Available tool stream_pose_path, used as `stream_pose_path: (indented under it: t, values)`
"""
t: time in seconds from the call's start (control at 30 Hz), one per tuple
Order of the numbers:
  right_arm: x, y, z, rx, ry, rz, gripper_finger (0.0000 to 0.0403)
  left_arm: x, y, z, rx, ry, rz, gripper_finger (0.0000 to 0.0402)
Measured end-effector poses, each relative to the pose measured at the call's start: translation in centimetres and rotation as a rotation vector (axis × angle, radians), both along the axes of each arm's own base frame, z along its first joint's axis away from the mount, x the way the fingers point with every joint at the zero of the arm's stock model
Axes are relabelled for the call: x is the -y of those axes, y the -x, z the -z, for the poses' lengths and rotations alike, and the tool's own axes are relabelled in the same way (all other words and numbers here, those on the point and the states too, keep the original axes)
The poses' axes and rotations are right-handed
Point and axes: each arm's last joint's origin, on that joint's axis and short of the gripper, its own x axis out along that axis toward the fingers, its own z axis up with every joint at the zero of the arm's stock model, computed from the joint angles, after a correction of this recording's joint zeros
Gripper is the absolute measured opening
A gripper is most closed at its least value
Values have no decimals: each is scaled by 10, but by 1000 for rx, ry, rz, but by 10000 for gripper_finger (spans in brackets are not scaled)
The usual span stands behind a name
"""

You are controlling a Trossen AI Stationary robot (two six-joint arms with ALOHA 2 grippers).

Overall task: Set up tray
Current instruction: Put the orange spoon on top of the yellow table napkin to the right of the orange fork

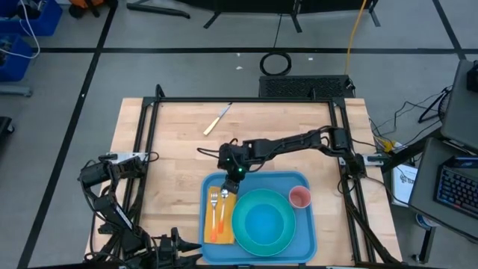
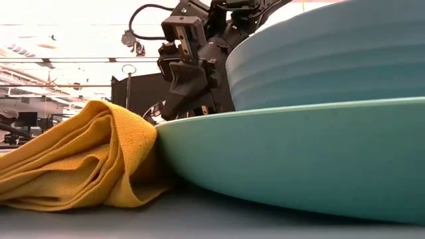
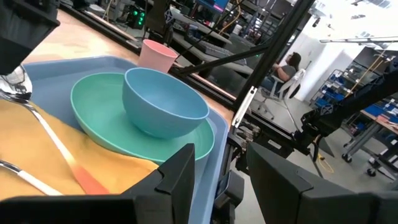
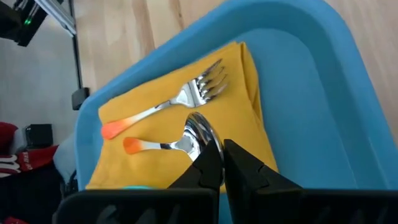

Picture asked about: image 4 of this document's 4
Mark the yellow cloth napkin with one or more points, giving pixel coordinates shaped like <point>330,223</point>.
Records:
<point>236,102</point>

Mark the black table frame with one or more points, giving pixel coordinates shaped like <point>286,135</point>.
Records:
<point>75,62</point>

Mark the red rounded object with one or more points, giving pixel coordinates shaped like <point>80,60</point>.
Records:
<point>7,135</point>

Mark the teal green shallow plate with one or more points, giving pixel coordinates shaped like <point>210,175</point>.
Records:
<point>138,187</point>

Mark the pale blue grey object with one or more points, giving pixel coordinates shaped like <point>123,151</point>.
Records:
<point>65,158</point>

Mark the blue plastic tray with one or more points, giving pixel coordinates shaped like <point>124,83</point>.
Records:
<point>311,124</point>

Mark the small black box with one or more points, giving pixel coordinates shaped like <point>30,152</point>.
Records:
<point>38,136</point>

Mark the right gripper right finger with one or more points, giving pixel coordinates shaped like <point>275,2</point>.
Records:
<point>245,180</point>

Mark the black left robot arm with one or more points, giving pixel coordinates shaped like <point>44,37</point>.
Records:
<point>18,21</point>

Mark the red and white fabric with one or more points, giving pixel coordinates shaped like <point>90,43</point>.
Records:
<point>31,158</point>

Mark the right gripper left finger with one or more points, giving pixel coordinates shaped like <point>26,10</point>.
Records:
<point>208,171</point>

